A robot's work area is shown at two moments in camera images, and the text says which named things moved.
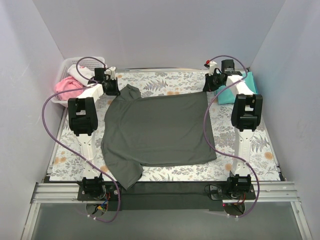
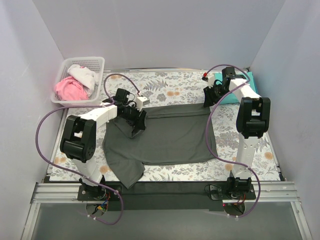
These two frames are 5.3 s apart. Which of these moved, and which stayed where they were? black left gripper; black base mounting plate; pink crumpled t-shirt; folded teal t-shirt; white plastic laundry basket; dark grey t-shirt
Moved: black left gripper; dark grey t-shirt
Stayed: pink crumpled t-shirt; black base mounting plate; white plastic laundry basket; folded teal t-shirt
